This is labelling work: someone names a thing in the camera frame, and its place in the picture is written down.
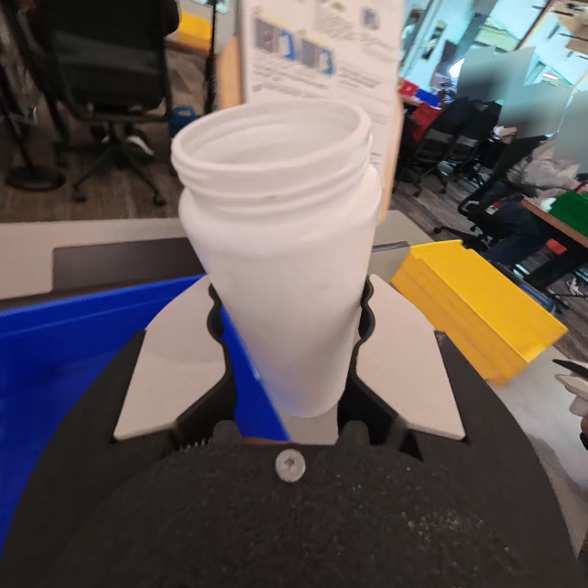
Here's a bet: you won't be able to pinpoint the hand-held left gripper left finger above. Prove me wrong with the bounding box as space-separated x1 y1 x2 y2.
113 275 238 445

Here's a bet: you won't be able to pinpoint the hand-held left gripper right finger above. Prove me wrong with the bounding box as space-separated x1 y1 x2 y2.
337 275 466 448

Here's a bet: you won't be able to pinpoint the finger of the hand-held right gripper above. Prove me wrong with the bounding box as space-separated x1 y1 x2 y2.
555 374 588 416
552 358 588 380

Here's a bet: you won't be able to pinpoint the yellow plastic bin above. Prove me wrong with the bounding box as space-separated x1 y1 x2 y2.
390 240 569 386

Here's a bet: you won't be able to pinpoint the blue plastic bin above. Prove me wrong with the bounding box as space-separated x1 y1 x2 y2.
0 275 290 543

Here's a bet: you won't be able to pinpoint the white plastic bottle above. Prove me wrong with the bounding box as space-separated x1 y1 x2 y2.
171 99 383 418

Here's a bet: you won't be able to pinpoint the wooden background table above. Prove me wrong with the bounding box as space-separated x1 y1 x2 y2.
521 198 588 251

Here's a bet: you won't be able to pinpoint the green stacked bins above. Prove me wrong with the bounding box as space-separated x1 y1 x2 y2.
549 190 588 237

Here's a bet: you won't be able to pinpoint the blue plastic crate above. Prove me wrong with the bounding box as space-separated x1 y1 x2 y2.
171 106 203 138

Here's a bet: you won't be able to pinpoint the black office chair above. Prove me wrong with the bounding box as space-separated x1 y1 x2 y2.
43 0 180 207

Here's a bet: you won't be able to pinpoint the printed instruction sheet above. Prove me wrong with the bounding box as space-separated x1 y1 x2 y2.
241 0 404 171

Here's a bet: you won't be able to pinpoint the dark desk cable flap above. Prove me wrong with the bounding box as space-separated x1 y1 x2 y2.
53 238 206 292

